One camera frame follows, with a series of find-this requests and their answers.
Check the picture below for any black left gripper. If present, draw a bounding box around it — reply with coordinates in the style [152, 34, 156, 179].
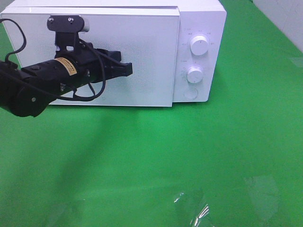
[55, 32, 133, 83]

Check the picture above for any white microwave knob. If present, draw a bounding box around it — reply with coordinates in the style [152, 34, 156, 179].
[190, 35, 209, 56]
[187, 67, 204, 84]

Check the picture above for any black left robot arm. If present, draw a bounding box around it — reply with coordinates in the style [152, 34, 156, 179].
[0, 32, 133, 117]

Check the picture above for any white microwave oven body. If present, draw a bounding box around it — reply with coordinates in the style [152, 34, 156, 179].
[0, 0, 226, 106]

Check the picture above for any clear tape patch near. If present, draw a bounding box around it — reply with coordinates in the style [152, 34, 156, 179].
[170, 188, 214, 227]

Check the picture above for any clear tape patch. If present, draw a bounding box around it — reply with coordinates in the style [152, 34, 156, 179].
[244, 175, 279, 221]
[170, 188, 214, 227]
[290, 57, 303, 68]

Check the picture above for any clear tape patch far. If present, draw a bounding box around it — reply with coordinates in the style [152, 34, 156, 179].
[290, 57, 303, 68]

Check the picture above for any clear tape patch right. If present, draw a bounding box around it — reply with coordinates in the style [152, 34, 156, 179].
[244, 175, 279, 221]

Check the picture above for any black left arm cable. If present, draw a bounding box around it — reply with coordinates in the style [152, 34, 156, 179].
[0, 18, 106, 102]

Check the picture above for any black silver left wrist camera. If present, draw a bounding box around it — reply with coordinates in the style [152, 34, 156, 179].
[47, 15, 89, 33]

